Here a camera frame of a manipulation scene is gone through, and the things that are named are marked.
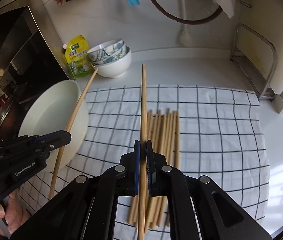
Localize wooden chopstick two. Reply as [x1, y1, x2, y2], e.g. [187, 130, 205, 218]
[141, 112, 158, 228]

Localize wooden chopstick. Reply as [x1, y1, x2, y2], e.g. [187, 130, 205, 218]
[138, 64, 147, 240]
[48, 68, 99, 201]

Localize wooden chopstick four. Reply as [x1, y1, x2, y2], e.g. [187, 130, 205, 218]
[150, 115, 167, 229]

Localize wooden chopstick one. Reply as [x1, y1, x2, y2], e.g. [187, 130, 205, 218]
[128, 109, 153, 225]

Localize person's left hand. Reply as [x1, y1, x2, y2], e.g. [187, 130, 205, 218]
[0, 189, 30, 237]

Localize large white plastic basin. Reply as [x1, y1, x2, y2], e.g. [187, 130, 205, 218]
[18, 80, 88, 168]

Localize pot with glass lid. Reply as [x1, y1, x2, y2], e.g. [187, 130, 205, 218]
[0, 98, 23, 140]

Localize white blue checked cloth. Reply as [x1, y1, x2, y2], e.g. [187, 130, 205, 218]
[18, 84, 270, 240]

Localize yellow seasoning pouch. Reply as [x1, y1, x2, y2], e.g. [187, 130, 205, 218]
[62, 35, 94, 79]

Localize plain white bowl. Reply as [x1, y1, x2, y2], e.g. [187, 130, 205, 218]
[92, 47, 132, 79]

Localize blue patterned bowl upper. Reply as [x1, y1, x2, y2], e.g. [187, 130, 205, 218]
[87, 38, 126, 63]

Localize steel stove side panel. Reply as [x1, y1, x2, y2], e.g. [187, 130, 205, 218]
[0, 0, 74, 80]

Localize metal dish rack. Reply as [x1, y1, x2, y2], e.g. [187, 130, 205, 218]
[230, 23, 278, 101]

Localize round wooden rimmed sieve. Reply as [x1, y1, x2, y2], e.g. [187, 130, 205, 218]
[150, 0, 223, 25]

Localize white hanging brush handle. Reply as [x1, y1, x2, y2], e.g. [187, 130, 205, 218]
[178, 0, 191, 46]

